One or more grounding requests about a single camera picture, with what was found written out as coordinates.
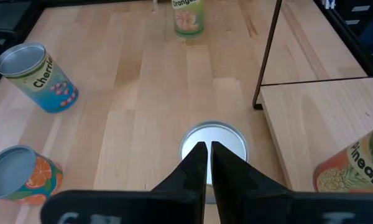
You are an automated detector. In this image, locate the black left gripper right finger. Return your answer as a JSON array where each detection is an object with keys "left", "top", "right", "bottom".
[{"left": 210, "top": 141, "right": 373, "bottom": 224}]

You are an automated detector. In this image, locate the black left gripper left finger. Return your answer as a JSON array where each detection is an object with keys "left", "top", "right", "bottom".
[{"left": 40, "top": 141, "right": 208, "bottom": 224}]

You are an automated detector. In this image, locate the blue peaches label can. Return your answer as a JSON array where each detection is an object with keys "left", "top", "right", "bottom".
[{"left": 179, "top": 120, "right": 249, "bottom": 205}]

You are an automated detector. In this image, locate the red Pineapple label can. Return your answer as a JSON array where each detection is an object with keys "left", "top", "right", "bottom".
[{"left": 312, "top": 120, "right": 373, "bottom": 194}]

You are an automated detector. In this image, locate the small teal orange-slices can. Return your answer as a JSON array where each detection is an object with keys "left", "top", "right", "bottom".
[{"left": 0, "top": 144, "right": 64, "bottom": 206}]

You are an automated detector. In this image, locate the tall blue Cherries can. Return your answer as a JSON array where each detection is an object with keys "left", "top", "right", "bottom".
[{"left": 0, "top": 42, "right": 80, "bottom": 114}]

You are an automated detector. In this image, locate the green Oranges label can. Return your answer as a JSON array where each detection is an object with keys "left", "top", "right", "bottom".
[{"left": 170, "top": 0, "right": 206, "bottom": 40}]

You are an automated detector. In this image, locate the wooden shelf with black frame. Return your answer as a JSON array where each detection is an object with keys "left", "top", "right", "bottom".
[{"left": 252, "top": 0, "right": 373, "bottom": 192}]

